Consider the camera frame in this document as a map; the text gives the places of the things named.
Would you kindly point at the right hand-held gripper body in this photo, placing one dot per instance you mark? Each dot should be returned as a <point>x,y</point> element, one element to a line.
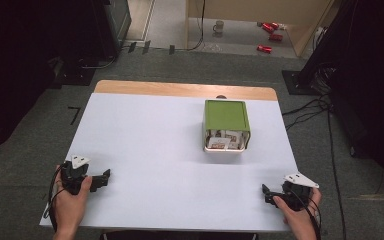
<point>298,196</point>

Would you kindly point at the person's left hand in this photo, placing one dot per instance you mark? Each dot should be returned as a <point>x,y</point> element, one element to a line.
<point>68,210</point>

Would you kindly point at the small brown round object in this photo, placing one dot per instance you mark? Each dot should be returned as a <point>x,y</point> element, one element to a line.
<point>221,97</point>

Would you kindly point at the pile of paper packets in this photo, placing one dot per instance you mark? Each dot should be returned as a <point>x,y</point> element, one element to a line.
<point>222,140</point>

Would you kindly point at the black stand base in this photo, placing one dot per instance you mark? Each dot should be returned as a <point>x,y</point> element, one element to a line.
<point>75,75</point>

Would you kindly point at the person's right hand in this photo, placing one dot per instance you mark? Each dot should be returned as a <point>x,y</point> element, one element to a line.
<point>300,221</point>

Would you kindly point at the red can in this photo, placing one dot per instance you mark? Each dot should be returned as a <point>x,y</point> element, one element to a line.
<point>275,25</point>
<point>268,27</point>
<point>264,49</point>
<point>275,37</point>

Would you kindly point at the green box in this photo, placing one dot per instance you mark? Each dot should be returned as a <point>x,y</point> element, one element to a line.
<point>226,115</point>

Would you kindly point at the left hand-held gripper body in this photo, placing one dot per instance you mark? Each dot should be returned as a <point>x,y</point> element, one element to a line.
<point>75,173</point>

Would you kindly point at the grey mug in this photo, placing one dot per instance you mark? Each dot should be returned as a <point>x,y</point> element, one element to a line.
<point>218,26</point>

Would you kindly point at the black stand with base plate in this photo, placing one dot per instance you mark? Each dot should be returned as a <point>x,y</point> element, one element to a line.
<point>320,53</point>

